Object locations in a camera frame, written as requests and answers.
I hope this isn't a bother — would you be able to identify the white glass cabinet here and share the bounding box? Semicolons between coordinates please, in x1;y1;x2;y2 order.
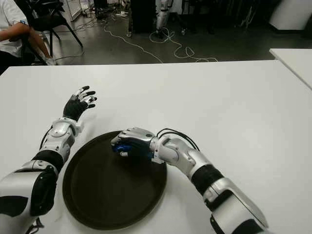
68;0;83;21

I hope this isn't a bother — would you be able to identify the white cable on floor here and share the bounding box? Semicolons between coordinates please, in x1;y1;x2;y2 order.
103;18;219;63

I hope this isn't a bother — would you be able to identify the silver humanoid robot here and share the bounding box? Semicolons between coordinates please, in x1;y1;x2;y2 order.
156;0;174;37

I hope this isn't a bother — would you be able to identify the seated person white shirt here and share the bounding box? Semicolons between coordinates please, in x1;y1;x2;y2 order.
0;0;56;71

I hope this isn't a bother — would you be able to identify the white side table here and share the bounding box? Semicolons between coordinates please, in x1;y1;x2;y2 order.
269;48;312;90

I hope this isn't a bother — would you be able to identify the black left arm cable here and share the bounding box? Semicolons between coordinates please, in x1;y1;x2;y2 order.
39;126;53;150

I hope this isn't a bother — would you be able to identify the round dark brown tray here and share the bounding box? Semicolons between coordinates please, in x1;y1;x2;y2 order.
62;130;168;231

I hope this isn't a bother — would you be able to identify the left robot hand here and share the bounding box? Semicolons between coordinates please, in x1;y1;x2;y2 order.
62;85;98;122

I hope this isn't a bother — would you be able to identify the white curved panel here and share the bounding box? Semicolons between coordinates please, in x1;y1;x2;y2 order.
268;0;312;31

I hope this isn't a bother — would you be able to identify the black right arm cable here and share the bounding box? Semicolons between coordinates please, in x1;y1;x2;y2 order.
156;128;200;152

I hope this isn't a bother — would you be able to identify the black chair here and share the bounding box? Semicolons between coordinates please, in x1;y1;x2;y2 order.
23;0;84;65

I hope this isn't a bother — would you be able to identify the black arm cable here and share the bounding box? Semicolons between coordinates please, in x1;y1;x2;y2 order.
156;128;200;152
39;126;53;150

